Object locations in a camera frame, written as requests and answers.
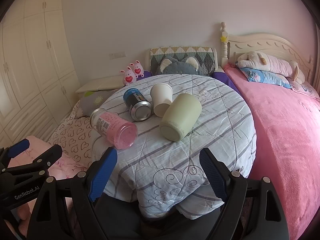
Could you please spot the pink plush pig toy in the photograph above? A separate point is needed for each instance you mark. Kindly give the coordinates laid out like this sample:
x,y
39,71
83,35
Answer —
x,y
270,63

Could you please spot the blue printed pillow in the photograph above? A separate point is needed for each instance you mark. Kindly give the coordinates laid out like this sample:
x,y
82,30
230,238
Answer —
x,y
265,78

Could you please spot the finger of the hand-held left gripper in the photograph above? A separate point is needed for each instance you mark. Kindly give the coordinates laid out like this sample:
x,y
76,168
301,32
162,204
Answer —
x,y
17,148
42,156

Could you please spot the white cup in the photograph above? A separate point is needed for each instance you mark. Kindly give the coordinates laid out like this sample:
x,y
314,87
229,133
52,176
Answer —
x,y
161,97

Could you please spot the heart print sheet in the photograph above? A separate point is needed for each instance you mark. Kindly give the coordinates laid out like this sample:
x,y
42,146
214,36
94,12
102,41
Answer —
x,y
75,135

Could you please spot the pink floral cloth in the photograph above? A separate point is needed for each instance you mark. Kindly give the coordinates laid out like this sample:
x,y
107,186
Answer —
x,y
67,161

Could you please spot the yellow star sticker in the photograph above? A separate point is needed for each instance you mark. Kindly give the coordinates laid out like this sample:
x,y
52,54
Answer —
x,y
223,38

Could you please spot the purple cloth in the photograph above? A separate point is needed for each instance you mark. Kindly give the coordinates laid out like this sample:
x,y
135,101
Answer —
x,y
146,74
223,80

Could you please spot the grey flower pillow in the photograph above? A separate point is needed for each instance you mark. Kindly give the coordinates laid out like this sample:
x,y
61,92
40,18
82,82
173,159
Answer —
x,y
92,100

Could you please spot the striped white quilt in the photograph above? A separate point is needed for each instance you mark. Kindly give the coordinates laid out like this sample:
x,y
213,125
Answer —
x,y
175,162

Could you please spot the cream wardrobe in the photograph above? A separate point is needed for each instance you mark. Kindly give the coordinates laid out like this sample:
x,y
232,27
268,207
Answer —
x,y
37,55

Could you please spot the green cup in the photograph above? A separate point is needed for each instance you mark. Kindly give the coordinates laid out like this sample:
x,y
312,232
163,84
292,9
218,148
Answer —
x,y
180,115

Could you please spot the white printed pillow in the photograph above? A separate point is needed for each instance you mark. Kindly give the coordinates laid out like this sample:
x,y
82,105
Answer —
x,y
303,88

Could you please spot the white wall switch plate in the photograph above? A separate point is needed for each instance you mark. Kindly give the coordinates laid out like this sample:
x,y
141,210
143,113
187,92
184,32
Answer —
x,y
117,55

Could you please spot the cream wooden bed headboard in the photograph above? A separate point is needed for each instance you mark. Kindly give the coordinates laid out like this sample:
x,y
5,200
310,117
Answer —
x,y
262,42

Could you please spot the cream nightstand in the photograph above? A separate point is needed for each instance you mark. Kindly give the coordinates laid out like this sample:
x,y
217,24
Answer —
x,y
100,85

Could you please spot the pink clear jar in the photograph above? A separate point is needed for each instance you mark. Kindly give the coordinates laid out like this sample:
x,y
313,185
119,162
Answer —
x,y
112,126

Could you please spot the pink fleece blanket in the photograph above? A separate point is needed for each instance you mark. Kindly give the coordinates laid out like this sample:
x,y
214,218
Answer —
x,y
280,135

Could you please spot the patchwork quilted cushion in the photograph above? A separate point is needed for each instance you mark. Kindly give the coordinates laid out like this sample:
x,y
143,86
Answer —
x,y
202,57

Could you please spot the grey cat cushion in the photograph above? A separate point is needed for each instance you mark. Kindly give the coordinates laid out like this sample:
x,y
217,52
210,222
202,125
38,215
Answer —
x,y
175,67

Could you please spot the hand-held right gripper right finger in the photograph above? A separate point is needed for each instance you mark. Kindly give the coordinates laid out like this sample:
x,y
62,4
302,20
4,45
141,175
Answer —
x,y
212,177

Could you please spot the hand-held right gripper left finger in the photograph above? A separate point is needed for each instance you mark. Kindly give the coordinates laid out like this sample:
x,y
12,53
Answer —
x,y
101,180

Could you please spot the blue metal can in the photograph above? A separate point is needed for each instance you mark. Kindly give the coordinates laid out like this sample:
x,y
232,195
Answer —
x,y
136,101

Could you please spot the pink bunny toy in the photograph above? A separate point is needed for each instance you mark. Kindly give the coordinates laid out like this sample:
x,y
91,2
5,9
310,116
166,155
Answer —
x,y
138,69
128,77

